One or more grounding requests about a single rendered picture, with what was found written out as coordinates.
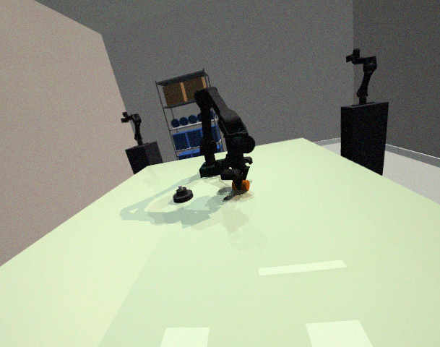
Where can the orange cylindrical knob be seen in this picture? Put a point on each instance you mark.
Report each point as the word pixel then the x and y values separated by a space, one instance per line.
pixel 245 185

